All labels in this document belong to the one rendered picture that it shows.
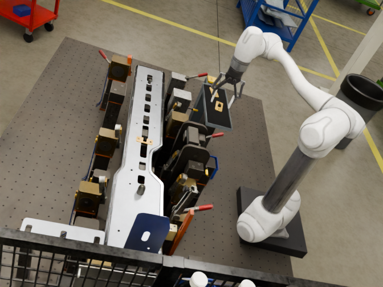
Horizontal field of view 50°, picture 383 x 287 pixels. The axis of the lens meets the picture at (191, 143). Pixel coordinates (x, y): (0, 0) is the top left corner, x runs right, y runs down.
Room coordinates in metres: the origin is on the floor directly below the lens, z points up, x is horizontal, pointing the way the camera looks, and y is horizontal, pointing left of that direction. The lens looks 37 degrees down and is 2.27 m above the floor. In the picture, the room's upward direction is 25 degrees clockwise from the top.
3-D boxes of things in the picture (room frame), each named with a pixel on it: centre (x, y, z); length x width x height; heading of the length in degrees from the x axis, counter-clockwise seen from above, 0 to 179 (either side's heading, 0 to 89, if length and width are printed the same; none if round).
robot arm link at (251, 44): (1.86, -0.06, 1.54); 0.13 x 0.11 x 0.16; 149
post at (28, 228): (0.82, 0.39, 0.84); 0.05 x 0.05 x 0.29; 17
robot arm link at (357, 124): (1.55, -0.53, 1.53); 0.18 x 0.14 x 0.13; 59
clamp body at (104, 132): (1.41, 0.38, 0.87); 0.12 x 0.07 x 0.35; 107
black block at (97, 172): (1.22, 0.31, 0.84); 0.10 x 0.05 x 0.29; 107
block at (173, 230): (1.05, -0.07, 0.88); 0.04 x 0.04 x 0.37; 17
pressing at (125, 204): (1.54, 0.23, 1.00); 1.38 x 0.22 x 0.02; 17
